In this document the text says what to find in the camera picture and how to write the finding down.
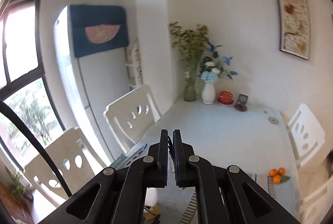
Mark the white ceramic flower vase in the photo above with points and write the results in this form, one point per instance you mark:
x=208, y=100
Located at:
x=208, y=93

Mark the black framed window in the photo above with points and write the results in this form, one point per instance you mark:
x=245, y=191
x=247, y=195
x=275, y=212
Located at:
x=23, y=78

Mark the white chair near left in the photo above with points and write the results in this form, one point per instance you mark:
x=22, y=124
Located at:
x=76, y=161

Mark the potted green plant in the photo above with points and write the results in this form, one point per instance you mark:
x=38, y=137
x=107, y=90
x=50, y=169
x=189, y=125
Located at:
x=17, y=189

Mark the patterned blue woven table mat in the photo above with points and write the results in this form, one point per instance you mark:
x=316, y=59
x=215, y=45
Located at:
x=246, y=202

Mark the white dotted rice paddle small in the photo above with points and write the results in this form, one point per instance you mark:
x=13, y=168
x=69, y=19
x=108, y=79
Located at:
x=151, y=198

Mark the mandarin orange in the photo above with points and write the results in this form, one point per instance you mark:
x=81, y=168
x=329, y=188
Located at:
x=277, y=179
x=273, y=173
x=281, y=171

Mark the red lidded tea cup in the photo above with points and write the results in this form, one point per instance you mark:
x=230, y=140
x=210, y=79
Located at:
x=226, y=97

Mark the glass vase green stems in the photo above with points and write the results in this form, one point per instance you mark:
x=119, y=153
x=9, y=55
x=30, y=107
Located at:
x=191, y=45

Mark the white chair far right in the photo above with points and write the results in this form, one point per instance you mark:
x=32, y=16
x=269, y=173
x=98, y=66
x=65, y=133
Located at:
x=307, y=135

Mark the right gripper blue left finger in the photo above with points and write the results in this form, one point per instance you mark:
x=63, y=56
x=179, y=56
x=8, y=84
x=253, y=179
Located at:
x=131, y=185

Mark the white refrigerator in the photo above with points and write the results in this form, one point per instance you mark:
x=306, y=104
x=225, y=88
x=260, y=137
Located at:
x=91, y=83

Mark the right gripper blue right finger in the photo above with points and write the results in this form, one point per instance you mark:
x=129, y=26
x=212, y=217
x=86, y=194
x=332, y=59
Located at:
x=194, y=171

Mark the dark phone stand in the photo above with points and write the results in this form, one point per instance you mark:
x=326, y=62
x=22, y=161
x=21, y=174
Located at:
x=241, y=103

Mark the white chair near right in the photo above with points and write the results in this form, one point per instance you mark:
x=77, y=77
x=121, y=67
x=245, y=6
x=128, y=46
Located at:
x=316, y=205

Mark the navy fridge cover cloth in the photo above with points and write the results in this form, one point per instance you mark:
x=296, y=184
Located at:
x=98, y=28

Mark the framed floral picture large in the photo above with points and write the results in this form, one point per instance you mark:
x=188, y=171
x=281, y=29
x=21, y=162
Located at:
x=295, y=28

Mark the white chair far left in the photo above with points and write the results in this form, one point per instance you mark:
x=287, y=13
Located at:
x=131, y=116

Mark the bamboo utensil holder cup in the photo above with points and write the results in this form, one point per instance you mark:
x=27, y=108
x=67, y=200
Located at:
x=151, y=214

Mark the white chair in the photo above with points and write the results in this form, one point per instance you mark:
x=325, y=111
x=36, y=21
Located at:
x=76, y=161
x=316, y=205
x=131, y=116
x=307, y=135

